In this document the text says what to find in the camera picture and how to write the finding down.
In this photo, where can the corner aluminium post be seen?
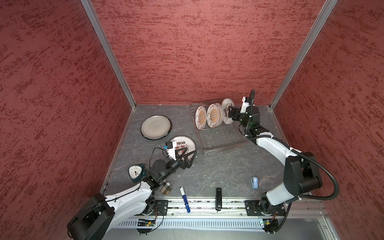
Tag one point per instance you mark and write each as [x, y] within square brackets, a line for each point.
[97, 26]
[317, 26]

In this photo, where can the wire dish rack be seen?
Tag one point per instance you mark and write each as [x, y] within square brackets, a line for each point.
[221, 138]

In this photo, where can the green alarm clock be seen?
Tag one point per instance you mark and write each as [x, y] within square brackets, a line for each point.
[137, 172]

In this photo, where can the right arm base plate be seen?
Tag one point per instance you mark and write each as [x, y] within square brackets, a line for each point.
[254, 208]

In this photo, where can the circuit board with wires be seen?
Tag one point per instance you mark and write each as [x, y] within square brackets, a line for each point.
[145, 226]
[270, 226]

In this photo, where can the left corner aluminium post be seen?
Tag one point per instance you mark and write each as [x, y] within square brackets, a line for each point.
[97, 26]

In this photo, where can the right circuit board with wires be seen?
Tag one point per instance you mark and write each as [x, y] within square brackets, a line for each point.
[270, 226]

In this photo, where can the blue white marker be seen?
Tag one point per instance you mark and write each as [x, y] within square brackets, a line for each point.
[185, 199]

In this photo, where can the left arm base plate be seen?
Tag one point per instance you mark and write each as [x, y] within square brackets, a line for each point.
[160, 207]

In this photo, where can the grey plate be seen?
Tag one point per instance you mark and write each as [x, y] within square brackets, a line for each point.
[183, 141]

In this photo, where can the red patterned plate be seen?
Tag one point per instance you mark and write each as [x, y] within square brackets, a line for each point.
[225, 106]

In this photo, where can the orange striped plate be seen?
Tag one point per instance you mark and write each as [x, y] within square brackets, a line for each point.
[215, 115]
[200, 118]

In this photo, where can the right corner aluminium post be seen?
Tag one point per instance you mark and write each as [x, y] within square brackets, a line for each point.
[317, 26]

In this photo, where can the dark striped rim plate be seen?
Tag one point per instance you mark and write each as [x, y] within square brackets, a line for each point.
[169, 132]

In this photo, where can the plaid glasses case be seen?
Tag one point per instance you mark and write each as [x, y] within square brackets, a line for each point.
[165, 187]

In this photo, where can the left circuit board with wires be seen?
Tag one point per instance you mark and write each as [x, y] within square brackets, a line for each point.
[145, 226]

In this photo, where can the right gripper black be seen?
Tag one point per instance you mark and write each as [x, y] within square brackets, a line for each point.
[232, 112]

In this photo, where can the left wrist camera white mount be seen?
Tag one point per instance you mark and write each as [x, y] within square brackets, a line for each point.
[170, 148]

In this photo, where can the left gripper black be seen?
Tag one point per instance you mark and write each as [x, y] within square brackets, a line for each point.
[186, 164]

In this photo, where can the black remote stick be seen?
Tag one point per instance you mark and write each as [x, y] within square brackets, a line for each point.
[219, 199]

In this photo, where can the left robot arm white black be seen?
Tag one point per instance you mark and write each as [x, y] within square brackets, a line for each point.
[98, 215]

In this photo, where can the aluminium front rail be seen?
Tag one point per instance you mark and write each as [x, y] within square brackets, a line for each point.
[200, 208]

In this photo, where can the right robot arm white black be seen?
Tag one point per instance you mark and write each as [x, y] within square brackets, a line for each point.
[301, 170]

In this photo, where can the light blue small bottle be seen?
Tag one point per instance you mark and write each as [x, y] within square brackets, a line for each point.
[255, 182]

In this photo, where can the orange striped front plate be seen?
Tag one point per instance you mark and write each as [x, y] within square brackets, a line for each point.
[200, 118]

